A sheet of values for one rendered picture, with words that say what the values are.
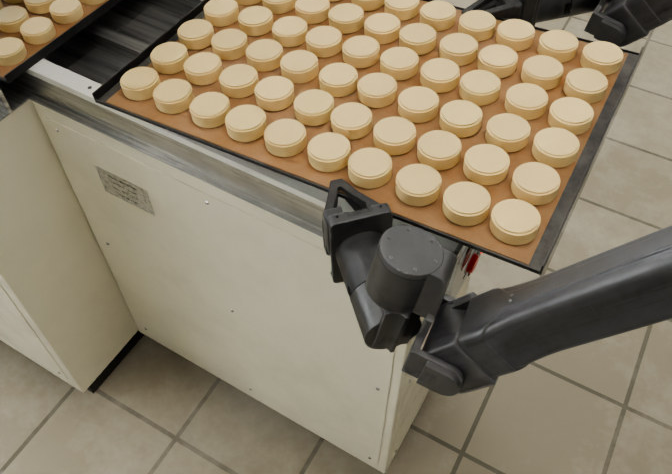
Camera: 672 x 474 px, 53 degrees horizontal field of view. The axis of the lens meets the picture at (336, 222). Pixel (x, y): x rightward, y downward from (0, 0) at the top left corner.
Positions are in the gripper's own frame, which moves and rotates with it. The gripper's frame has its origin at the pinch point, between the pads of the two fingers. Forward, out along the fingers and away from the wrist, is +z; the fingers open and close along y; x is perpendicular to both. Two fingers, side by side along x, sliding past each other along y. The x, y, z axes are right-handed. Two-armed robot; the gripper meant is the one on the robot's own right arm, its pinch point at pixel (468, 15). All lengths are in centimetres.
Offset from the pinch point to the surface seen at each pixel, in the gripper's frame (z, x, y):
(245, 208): 37.0, 12.6, -16.0
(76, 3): 56, -28, -4
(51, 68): 61, -15, -7
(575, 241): -55, -21, -99
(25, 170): 71, -13, -24
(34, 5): 62, -30, -4
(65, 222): 70, -15, -40
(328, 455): 30, 20, -98
